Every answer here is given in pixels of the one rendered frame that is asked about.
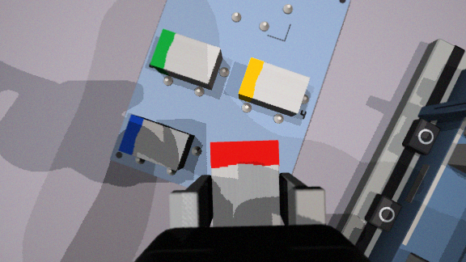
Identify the grey block with green end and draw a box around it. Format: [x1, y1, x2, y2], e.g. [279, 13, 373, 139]
[150, 29, 222, 90]

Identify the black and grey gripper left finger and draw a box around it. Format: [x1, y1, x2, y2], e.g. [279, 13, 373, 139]
[169, 175, 214, 229]

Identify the grey block with yellow painted end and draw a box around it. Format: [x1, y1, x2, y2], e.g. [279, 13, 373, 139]
[239, 57, 310, 116]

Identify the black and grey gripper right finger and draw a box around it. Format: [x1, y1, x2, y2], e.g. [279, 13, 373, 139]
[279, 172, 326, 225]

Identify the grey block with blue end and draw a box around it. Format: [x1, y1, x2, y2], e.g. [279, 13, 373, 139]
[119, 114, 195, 171]

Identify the grey block with red end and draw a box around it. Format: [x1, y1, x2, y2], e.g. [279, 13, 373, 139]
[210, 140, 281, 227]

